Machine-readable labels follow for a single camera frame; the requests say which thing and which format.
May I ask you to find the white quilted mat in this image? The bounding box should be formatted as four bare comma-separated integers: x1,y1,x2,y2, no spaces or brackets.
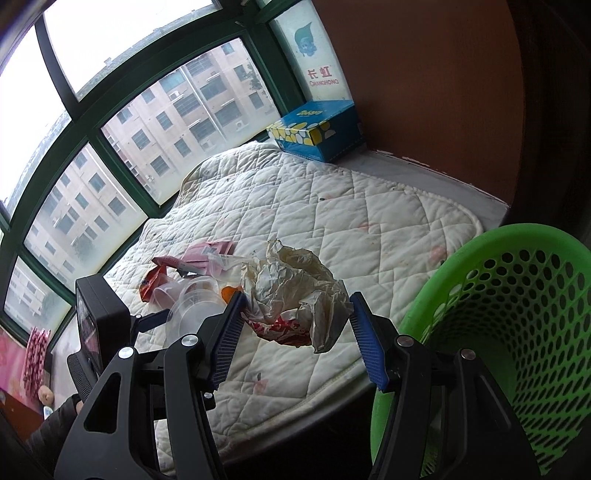
104,141,483,462

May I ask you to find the apartment building outside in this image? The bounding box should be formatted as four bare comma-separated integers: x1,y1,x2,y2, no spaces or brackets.
4,37,282,324

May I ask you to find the white paper bag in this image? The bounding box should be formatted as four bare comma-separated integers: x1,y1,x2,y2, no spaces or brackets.
240,239,354,354

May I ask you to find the pink snack wrapper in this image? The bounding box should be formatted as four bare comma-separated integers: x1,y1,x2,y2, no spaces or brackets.
184,241,235,265
152,255,223,278

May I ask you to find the white Changhong cardboard box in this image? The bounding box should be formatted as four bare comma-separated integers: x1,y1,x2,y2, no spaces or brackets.
270,0,356,104

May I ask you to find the red checkered cloth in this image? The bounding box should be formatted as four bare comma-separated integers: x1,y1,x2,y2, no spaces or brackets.
23,326,51,398

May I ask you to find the person's left forearm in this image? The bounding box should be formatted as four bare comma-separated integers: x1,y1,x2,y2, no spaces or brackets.
25,394,85,462

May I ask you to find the pink printed cloth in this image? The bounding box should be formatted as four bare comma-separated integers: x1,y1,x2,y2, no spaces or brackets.
0,336,28,394

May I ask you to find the green perforated plastic basket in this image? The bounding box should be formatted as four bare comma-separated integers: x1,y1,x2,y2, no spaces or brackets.
369,223,591,480

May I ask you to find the orange snack wrapper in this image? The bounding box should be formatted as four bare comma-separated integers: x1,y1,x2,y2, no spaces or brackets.
139,264,175,304

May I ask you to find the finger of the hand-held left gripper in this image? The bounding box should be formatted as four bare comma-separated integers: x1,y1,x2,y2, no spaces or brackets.
131,309,171,334

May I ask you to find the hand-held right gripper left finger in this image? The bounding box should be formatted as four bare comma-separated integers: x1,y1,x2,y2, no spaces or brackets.
53,291,250,480

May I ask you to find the blue patterned tissue box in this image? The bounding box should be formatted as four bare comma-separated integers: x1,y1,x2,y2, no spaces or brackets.
266,99,368,163

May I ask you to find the brown wooden board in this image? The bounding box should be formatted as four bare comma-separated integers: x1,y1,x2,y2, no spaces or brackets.
314,0,546,209

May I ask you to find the green window frame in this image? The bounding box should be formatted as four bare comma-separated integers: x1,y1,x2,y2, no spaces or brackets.
0,0,306,334

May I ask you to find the clear plastic cup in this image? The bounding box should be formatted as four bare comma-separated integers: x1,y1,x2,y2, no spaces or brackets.
165,276,221,343

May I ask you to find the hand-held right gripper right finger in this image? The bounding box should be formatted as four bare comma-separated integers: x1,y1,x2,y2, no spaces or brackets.
348,292,541,480

